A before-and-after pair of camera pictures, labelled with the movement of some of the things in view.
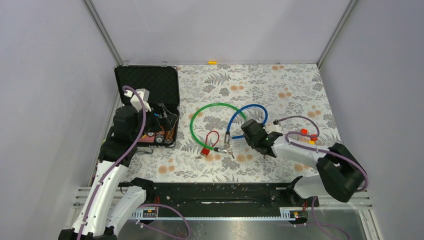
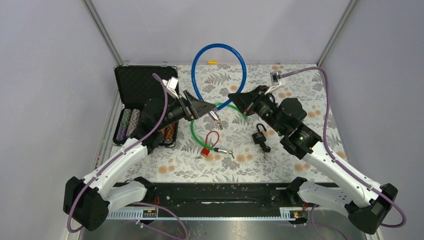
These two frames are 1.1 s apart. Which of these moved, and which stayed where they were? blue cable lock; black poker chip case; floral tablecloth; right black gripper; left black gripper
Moved: left black gripper; right black gripper; blue cable lock
Stayed: black poker chip case; floral tablecloth
